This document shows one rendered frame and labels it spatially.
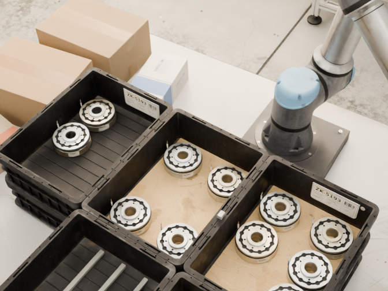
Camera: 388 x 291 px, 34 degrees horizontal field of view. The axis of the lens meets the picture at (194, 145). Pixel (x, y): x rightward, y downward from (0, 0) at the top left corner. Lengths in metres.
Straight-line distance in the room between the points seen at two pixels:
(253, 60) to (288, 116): 1.53
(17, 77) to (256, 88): 0.76
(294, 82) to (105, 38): 0.66
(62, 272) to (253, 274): 0.45
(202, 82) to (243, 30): 1.35
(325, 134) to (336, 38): 0.34
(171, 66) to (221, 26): 1.44
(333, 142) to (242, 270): 0.56
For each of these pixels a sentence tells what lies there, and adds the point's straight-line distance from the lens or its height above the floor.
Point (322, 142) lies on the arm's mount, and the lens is 1.90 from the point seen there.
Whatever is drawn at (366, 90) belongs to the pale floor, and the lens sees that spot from 3.17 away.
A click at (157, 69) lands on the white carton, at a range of 2.04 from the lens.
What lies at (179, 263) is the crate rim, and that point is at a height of 0.93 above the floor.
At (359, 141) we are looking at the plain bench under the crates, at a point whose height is 0.70.
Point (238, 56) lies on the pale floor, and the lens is 3.27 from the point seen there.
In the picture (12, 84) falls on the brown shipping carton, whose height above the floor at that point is 0.86.
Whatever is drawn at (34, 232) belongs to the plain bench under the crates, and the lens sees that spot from 1.80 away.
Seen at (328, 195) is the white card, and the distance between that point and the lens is 1.58.
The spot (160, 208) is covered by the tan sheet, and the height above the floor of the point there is 0.83.
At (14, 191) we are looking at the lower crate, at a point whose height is 0.77.
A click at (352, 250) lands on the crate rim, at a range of 1.47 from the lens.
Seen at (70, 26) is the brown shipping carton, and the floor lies 0.86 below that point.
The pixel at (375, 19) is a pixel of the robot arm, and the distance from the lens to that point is 1.47.
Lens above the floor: 2.16
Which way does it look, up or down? 49 degrees down
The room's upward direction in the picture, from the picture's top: 2 degrees counter-clockwise
